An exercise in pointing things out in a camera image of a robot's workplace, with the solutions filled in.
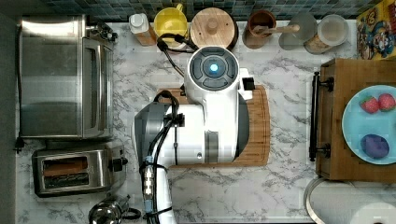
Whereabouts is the stainless steel slot toaster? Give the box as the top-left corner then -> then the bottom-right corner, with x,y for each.
32,142 -> 128,198

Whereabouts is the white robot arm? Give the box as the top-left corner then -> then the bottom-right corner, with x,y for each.
134,46 -> 252,224

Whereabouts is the stainless steel toaster oven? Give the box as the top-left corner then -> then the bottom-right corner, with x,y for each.
20,15 -> 118,139

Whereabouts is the bread slice in toaster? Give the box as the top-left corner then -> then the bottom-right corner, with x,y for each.
43,157 -> 88,176

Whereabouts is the wooden cutting board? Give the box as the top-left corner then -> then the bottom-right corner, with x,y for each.
157,86 -> 270,167

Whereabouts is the round wooden lid jar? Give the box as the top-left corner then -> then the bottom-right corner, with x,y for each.
190,7 -> 239,50

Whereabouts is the yellow mug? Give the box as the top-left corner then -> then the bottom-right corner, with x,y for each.
154,4 -> 188,37

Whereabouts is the white cap bottle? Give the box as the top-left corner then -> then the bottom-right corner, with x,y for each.
129,13 -> 157,46

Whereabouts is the brown cup with spoon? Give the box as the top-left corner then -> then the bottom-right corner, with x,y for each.
242,10 -> 299,49

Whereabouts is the steel kettle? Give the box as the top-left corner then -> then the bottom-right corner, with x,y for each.
89,194 -> 141,224

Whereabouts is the clear lid glass jar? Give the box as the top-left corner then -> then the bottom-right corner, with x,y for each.
304,14 -> 349,54

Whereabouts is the light blue plate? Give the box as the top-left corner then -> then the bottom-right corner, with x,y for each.
342,85 -> 396,165

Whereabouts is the left red strawberry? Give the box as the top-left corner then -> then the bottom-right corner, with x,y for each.
360,96 -> 379,114

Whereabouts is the red strawberry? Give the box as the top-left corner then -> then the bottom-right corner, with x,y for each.
378,93 -> 396,112
360,96 -> 379,114

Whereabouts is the purple plum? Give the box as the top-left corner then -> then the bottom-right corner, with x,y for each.
361,134 -> 389,159

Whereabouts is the right red strawberry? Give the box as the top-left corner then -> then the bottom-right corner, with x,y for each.
378,93 -> 396,112

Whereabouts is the colourful cereal box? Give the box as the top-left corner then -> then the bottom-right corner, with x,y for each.
357,0 -> 396,61

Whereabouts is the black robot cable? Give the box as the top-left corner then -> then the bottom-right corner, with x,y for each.
156,33 -> 199,77

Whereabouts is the wooden tray with handle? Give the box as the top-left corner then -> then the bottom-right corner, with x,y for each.
308,59 -> 395,183

